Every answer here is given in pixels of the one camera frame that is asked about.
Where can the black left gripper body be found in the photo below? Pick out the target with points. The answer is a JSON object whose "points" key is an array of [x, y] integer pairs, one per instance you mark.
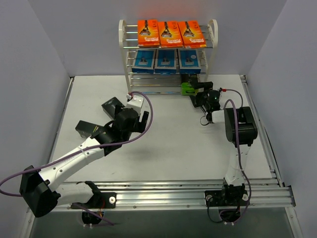
{"points": [[142, 121]]}

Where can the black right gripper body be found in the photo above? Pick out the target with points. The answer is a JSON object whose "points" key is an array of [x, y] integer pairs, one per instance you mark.
{"points": [[198, 92]]}

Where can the grey Harry's box blue razor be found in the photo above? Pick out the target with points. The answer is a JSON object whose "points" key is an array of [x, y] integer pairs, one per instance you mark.
{"points": [[189, 61]]}

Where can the black green Gillette Labs carton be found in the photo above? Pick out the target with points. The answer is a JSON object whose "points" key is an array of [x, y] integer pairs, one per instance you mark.
{"points": [[87, 129]]}

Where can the Harry's blade cartridge pack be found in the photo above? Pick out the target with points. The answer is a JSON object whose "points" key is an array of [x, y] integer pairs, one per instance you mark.
{"points": [[165, 62]]}

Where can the orange Gillette Fusion5 razor box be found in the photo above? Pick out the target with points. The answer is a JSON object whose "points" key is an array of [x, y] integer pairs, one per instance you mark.
{"points": [[191, 34]]}

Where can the small orange Gillette razor box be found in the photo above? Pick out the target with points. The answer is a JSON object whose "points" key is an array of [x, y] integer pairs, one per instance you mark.
{"points": [[148, 33]]}

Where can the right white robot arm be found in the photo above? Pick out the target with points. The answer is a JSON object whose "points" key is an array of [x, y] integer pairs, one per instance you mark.
{"points": [[240, 131]]}

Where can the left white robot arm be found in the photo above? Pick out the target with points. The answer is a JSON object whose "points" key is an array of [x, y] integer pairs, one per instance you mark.
{"points": [[43, 188]]}

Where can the white chrome-bar shelf rack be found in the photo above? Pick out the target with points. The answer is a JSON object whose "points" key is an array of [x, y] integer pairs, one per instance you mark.
{"points": [[163, 83]]}

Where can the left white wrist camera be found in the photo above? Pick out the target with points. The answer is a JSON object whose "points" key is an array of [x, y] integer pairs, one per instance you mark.
{"points": [[134, 102]]}

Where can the aluminium rail base frame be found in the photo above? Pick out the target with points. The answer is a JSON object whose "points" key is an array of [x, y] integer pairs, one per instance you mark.
{"points": [[168, 168]]}

